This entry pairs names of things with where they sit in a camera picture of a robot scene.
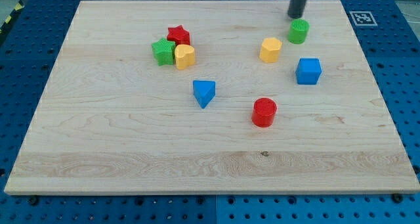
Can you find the green cylinder block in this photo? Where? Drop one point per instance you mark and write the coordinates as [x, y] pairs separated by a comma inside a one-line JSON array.
[[298, 31]]

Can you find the yellow heart block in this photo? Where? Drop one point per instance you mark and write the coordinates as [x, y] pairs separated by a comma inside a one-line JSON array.
[[184, 56]]

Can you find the light wooden board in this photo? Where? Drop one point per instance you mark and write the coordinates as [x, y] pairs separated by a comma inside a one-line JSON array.
[[112, 122]]

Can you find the blue triangle block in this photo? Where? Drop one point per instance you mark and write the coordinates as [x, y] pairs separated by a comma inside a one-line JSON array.
[[204, 91]]

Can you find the red cylinder block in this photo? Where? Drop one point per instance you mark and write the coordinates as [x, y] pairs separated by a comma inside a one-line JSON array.
[[264, 111]]

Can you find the green star block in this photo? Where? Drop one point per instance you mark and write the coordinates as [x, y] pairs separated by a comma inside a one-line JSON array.
[[163, 51]]

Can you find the red star block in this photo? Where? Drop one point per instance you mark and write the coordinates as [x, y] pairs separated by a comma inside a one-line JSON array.
[[179, 35]]

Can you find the yellow hexagon block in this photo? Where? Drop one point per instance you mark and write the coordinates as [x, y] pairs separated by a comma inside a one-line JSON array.
[[270, 50]]

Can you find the blue cube block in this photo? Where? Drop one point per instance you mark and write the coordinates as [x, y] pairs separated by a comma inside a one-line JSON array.
[[308, 71]]

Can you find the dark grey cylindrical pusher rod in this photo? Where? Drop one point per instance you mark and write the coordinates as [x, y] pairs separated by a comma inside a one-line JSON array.
[[296, 8]]

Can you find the white fiducial marker tag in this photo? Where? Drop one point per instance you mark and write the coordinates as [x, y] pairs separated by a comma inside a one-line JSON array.
[[363, 18]]

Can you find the yellow black hazard tape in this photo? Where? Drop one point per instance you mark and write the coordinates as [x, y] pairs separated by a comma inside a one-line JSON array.
[[12, 17]]

